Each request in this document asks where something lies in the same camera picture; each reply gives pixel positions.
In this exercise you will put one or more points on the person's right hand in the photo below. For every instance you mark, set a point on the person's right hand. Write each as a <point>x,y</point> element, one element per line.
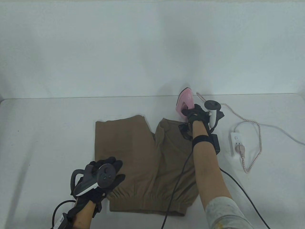
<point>197,114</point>

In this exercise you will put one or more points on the person's left hand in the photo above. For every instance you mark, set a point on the person's left hand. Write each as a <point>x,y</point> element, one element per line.
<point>118,164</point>

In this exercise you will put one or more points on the pink electric iron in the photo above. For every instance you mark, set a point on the pink electric iron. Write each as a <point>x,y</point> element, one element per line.
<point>187,100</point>

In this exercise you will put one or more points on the brown shorts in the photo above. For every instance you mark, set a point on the brown shorts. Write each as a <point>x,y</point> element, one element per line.
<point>143,155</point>

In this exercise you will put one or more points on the person's left forearm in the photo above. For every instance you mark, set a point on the person's left forearm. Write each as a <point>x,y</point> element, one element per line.
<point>83,217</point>

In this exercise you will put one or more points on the black sensor box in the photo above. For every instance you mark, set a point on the black sensor box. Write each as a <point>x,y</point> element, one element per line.
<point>215,143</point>
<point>62,220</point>

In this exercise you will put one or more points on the white power strip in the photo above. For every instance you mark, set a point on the white power strip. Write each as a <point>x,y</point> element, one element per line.
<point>234,137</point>

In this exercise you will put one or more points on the white table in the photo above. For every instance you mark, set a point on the white table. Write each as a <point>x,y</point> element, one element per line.
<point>35,143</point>

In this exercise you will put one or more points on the grey shirt sleeve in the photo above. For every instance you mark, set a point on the grey shirt sleeve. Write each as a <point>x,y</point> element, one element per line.
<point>226,212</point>

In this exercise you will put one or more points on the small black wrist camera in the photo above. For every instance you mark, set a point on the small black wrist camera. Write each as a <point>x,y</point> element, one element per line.
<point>184,127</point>
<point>97,210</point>

